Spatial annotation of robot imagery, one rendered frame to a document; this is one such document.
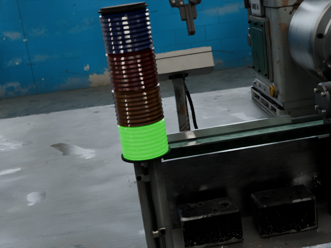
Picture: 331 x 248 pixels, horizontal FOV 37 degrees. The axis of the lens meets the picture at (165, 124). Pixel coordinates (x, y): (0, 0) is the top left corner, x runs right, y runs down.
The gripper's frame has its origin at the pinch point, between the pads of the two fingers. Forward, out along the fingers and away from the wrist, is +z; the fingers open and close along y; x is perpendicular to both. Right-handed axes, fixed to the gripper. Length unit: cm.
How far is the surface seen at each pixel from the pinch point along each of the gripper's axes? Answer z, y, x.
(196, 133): 28.5, -4.4, -12.8
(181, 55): 9.3, -3.8, -3.5
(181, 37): -150, 53, 505
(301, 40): 8.8, 26.2, 1.3
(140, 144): 33, -16, -54
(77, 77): -124, -88, 531
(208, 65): 12.6, 2.0, -3.4
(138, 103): 28, -15, -56
